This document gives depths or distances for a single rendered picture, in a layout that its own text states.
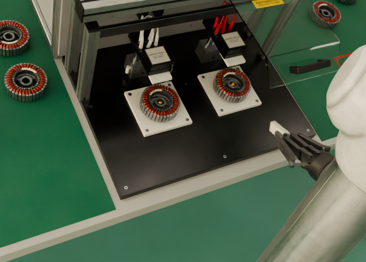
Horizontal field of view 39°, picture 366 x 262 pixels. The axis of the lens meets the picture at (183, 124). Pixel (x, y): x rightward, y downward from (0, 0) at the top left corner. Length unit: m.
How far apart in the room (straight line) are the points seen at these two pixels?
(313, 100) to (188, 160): 0.52
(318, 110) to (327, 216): 0.99
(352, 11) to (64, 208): 1.33
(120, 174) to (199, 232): 0.90
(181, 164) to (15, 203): 0.44
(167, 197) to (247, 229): 0.94
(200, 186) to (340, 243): 0.71
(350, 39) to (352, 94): 1.38
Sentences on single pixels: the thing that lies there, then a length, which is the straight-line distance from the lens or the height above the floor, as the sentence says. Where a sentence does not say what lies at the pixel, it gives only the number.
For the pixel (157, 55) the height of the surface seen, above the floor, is 0.92.
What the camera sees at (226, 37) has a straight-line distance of 1.52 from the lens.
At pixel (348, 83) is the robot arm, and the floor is 1.55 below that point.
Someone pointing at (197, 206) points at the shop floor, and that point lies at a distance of 2.25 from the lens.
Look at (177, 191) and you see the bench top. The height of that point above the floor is 0.75.
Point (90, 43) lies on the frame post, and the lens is 1.28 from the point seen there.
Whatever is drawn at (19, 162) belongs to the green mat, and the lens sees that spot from 1.39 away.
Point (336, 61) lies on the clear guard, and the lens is 1.46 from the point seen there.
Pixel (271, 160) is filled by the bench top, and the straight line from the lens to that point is 1.54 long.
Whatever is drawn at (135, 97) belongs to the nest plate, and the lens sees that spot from 1.49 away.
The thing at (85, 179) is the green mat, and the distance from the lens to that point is 1.37.
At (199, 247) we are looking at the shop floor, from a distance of 2.18.
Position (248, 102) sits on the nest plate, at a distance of 1.58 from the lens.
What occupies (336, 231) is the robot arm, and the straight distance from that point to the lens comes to 0.76.
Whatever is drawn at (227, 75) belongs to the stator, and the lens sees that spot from 1.58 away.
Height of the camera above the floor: 1.97
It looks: 54 degrees down
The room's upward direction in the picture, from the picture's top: 24 degrees clockwise
